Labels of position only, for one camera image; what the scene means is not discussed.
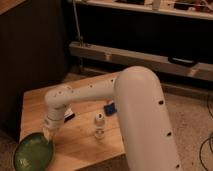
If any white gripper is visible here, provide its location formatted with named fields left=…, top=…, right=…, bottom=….
left=43, top=107, right=67, bottom=142

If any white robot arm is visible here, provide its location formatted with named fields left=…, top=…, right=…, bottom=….
left=44, top=66, right=182, bottom=171

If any black and white box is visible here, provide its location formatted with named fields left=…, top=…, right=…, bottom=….
left=64, top=112, right=75, bottom=123

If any small clear bottle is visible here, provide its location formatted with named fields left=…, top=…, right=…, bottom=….
left=94, top=114, right=105, bottom=139

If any small blue object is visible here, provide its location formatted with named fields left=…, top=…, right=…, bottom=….
left=104, top=102, right=117, bottom=116

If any metal stand pole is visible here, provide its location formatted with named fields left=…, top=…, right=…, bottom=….
left=72, top=0, right=83, bottom=46

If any long grey case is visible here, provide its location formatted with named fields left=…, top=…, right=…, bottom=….
left=69, top=41, right=213, bottom=81

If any cluttered white shelf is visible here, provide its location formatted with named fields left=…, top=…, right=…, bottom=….
left=76, top=0, right=213, bottom=21

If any black case handle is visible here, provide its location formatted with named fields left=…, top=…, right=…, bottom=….
left=168, top=57, right=198, bottom=67

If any black floor cable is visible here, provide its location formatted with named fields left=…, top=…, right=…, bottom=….
left=199, top=94, right=213, bottom=168

